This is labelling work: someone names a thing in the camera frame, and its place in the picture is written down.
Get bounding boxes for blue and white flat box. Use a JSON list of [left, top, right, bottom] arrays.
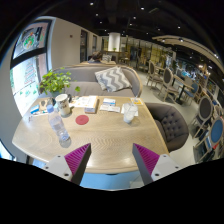
[[102, 98, 117, 107]]

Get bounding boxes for grey curved sofa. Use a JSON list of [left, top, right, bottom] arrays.
[[49, 64, 144, 98]]

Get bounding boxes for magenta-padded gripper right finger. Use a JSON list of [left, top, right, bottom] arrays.
[[131, 142, 183, 186]]

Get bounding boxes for white lettered mug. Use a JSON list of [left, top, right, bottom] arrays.
[[54, 93, 73, 118]]

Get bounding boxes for group of ceiling spotlights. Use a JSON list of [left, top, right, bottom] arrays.
[[88, 1, 221, 58]]

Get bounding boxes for group of oval-backed chairs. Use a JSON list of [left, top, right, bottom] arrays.
[[144, 59, 224, 164]]

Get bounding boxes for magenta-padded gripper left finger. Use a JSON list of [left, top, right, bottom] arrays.
[[42, 142, 93, 186]]

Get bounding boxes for white printed leaflet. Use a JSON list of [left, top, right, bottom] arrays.
[[99, 104, 121, 114]]

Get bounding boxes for grey white chevron cushion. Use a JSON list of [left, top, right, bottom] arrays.
[[94, 65, 133, 93]]

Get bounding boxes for dark grey tufted armchair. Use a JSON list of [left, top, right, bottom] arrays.
[[144, 102, 190, 153]]

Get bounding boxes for printed white paper sheet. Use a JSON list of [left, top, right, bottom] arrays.
[[71, 95, 88, 108]]

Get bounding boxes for person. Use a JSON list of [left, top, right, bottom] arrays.
[[88, 50, 104, 64]]

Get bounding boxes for green potted plant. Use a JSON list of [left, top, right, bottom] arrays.
[[38, 68, 82, 99]]

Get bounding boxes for framed colourful wall poster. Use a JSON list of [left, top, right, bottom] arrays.
[[12, 20, 53, 60]]

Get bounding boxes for bright blue small box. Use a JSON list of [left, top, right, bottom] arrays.
[[29, 104, 41, 115]]

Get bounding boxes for clear plastic cup with straw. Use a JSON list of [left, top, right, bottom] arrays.
[[122, 96, 139, 125]]

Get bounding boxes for flat round red coaster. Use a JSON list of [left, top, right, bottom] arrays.
[[75, 114, 90, 126]]

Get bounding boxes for clear blue-capped water bottle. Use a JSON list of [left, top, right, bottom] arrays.
[[45, 104, 72, 143]]

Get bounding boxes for yellow square card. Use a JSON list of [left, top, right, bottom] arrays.
[[130, 97, 144, 106]]

